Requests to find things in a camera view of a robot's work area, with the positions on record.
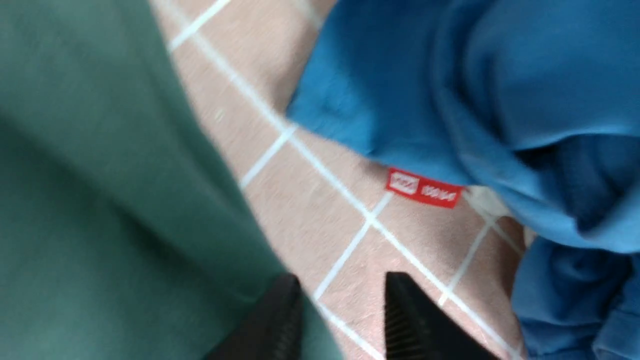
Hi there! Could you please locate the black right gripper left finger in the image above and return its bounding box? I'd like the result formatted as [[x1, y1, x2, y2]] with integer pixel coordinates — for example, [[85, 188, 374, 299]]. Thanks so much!
[[205, 273, 304, 360]]

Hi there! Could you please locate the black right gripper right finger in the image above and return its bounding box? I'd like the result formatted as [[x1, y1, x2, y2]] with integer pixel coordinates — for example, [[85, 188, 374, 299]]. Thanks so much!
[[384, 271, 497, 360]]

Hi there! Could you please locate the green long-sleeved shirt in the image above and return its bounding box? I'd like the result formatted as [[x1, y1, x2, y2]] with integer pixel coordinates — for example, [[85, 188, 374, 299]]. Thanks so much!
[[1, 0, 343, 360]]

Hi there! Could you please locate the blue shirt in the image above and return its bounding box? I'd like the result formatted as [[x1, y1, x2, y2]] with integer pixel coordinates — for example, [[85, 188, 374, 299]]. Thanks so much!
[[286, 0, 640, 360]]

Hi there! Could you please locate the pink checkered tablecloth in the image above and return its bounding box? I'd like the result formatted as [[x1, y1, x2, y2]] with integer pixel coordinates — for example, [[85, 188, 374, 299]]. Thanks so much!
[[153, 0, 526, 360]]

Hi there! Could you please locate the white garment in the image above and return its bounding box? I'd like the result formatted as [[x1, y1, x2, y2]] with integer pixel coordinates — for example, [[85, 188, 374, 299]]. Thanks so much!
[[463, 186, 513, 218]]

